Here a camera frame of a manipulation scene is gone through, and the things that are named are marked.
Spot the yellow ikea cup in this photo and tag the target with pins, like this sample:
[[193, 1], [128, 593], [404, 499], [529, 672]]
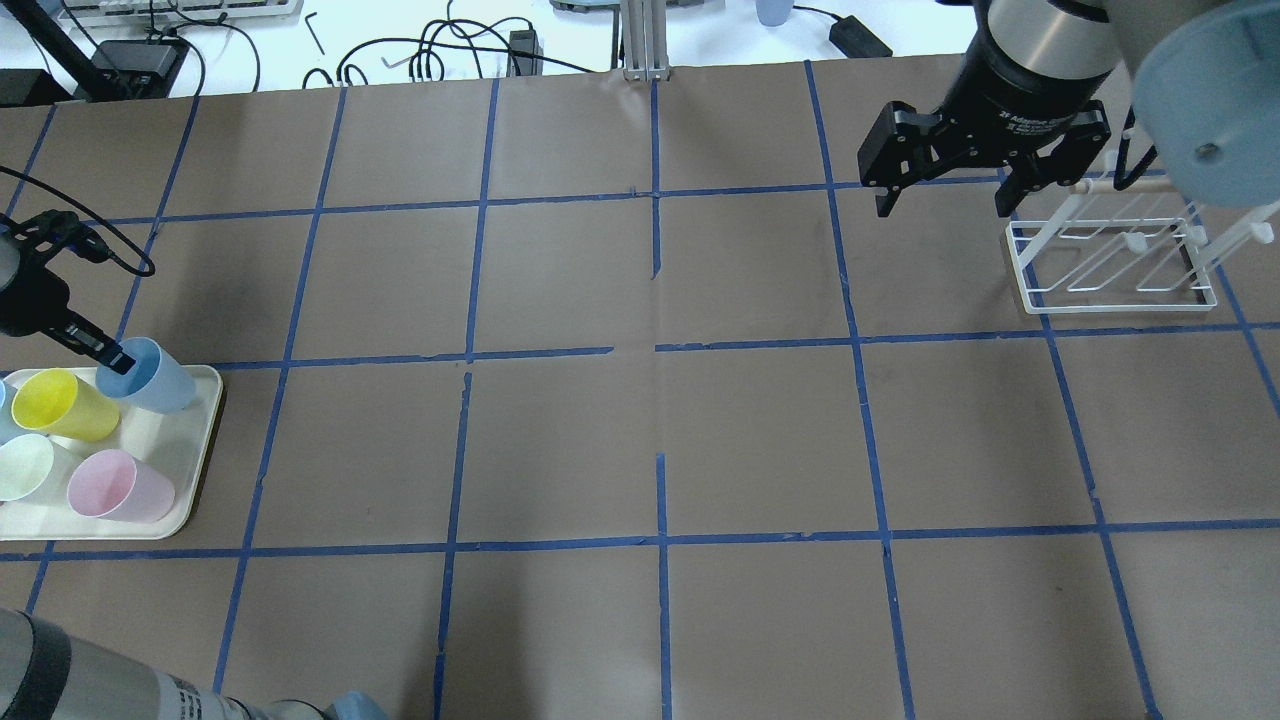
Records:
[[59, 403]]

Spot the light blue ikea cup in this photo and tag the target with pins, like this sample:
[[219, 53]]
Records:
[[156, 382]]

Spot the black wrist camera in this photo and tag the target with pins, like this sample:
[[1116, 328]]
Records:
[[41, 238]]

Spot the black power adapter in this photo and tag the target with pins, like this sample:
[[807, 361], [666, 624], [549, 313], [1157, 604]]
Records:
[[855, 40]]

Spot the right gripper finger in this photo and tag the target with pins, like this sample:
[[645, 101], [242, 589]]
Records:
[[888, 192], [1021, 182]]

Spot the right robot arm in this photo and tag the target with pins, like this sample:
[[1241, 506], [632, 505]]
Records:
[[1204, 90]]

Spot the pink ikea cup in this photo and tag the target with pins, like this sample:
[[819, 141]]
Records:
[[114, 485]]

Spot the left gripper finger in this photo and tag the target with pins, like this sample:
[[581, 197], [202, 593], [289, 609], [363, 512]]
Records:
[[86, 339]]

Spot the cream plastic tray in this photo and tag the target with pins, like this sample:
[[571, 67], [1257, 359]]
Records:
[[173, 446]]

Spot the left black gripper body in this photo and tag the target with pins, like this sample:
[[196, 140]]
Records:
[[30, 298]]

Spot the light green ikea cup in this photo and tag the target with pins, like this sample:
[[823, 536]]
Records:
[[36, 471]]

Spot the white wire cup rack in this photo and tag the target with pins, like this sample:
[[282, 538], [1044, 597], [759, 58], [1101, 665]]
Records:
[[1146, 249]]

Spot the black power brick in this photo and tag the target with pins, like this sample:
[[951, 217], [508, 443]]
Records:
[[525, 58]]

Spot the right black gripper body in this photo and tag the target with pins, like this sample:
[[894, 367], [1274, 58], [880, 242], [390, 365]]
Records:
[[1010, 100]]

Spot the aluminium frame post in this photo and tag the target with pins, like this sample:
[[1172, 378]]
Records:
[[643, 26]]

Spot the grey blue ikea cup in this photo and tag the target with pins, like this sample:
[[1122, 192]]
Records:
[[8, 428]]

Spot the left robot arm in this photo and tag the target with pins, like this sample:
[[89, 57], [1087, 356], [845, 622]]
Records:
[[49, 674]]

